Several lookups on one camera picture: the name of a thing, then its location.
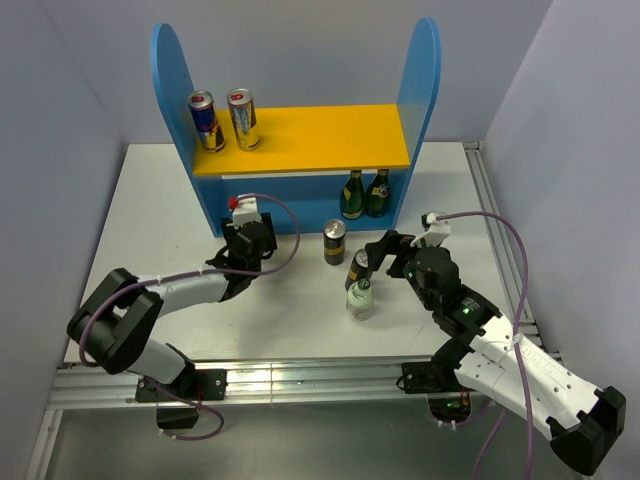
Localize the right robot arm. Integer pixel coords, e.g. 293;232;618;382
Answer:
365;230;626;475

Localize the black yellow can right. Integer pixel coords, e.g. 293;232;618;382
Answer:
345;248;372;291

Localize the clear Chang bottle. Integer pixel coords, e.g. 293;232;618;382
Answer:
346;278;375;321

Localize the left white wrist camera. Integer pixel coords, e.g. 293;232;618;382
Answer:
228;195;262;228

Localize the blue and yellow wooden shelf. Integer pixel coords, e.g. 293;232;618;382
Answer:
150;17;442;237

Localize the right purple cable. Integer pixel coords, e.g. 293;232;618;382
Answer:
439;210;534;480

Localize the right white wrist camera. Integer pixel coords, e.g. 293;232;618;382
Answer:
410;212;451;248

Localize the silver gold Red Bull can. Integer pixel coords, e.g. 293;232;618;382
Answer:
227;88;260;151

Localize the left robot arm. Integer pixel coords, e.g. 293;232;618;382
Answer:
67;213;277;399

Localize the green Perrier bottle red label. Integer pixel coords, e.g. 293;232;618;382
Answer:
365;169;391;218

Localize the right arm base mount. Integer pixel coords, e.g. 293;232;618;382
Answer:
396;361;472;425

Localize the aluminium side rail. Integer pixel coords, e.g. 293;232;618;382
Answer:
463;142;562;361

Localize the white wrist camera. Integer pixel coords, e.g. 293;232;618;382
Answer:
228;195;262;228
410;212;451;248

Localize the green bottle yellow label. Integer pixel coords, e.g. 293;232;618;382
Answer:
340;170;365;220

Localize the black can near shelf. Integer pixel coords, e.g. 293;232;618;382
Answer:
323;219;346;266

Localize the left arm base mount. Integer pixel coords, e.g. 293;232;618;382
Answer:
134;367;227;441

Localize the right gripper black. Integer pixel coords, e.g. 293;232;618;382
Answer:
365;229;436;310

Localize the blue silver Red Bull can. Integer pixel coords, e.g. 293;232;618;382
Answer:
187;90;225;152

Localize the aluminium front rail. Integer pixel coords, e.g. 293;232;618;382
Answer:
45;357;454;410

